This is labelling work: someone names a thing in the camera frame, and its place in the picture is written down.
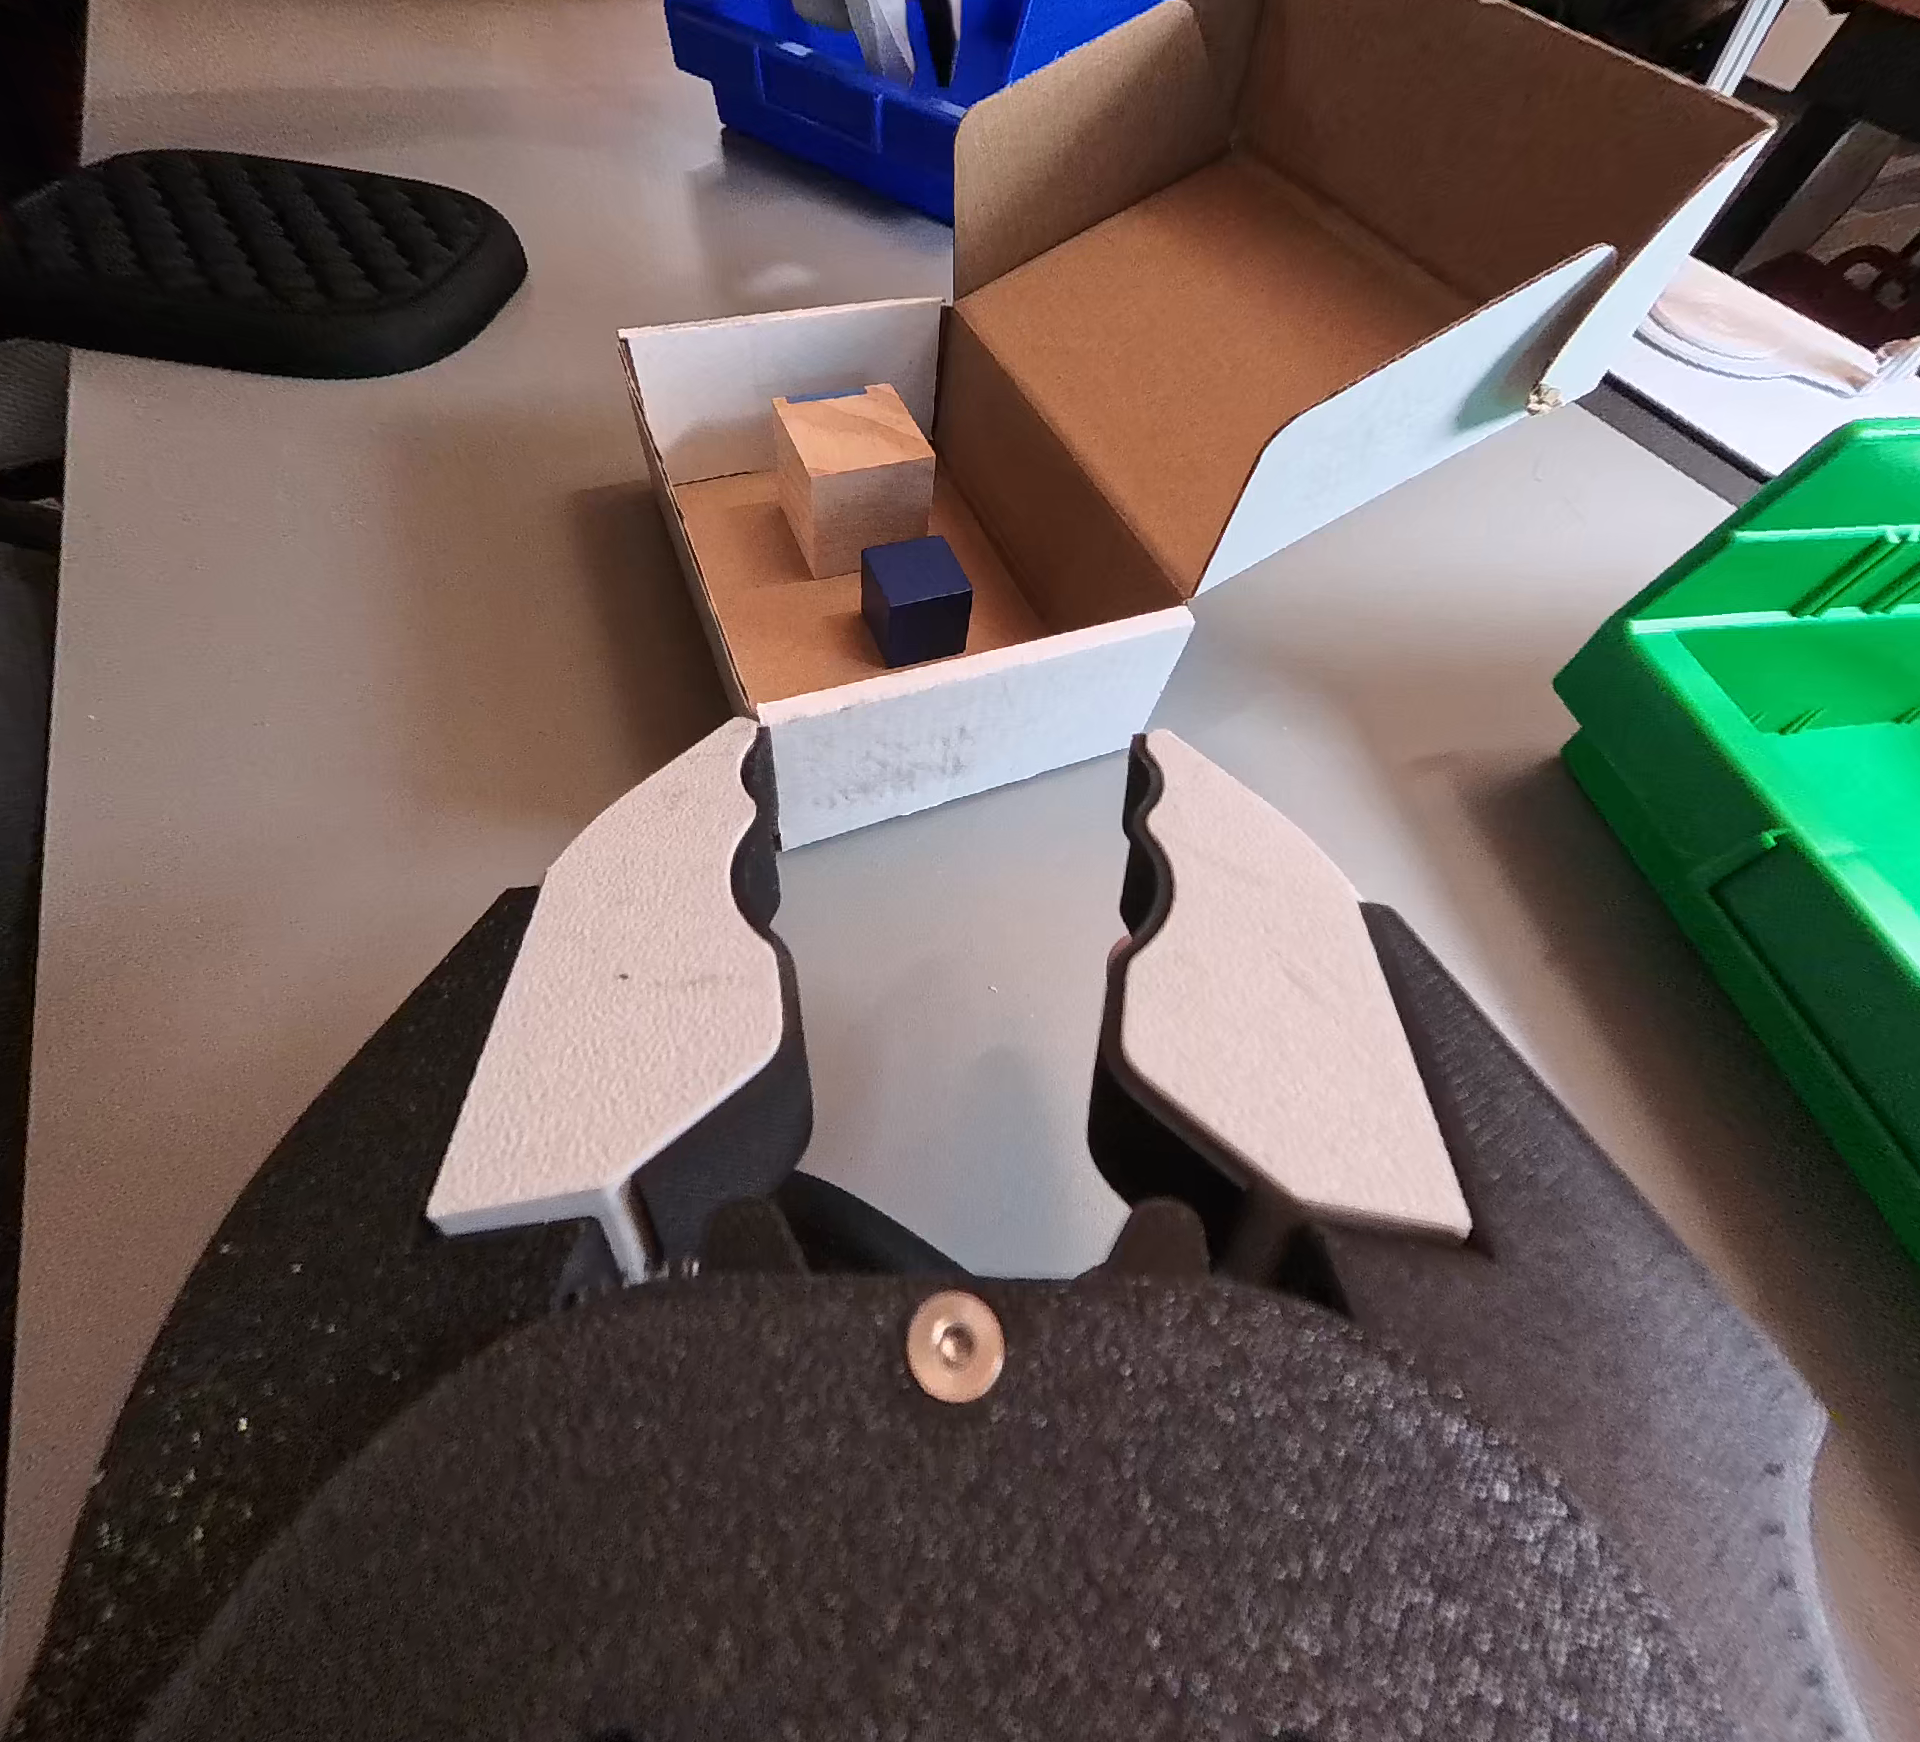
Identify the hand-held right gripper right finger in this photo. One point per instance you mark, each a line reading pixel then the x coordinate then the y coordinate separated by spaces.
pixel 1274 1022

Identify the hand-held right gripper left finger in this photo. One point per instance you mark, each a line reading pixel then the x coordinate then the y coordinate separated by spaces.
pixel 631 1022

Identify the cardboard box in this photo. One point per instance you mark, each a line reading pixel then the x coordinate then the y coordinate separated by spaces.
pixel 1200 318

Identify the grey desk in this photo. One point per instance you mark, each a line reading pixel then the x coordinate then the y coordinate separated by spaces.
pixel 375 572

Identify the small blue cube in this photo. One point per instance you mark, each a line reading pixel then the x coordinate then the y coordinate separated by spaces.
pixel 915 602

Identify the pale wooden block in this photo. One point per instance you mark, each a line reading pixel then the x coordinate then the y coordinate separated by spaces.
pixel 856 483

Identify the green plastic bin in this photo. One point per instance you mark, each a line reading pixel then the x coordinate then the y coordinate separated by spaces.
pixel 1800 724

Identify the black chair armrest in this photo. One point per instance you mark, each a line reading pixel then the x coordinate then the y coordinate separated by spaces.
pixel 256 258

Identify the light grey table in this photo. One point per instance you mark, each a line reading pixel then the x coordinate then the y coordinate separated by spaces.
pixel 1725 423

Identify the white plastic tray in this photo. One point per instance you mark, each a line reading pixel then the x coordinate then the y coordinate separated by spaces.
pixel 1756 339

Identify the silver aluminium profile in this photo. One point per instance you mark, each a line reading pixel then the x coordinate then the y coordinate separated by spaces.
pixel 1771 2

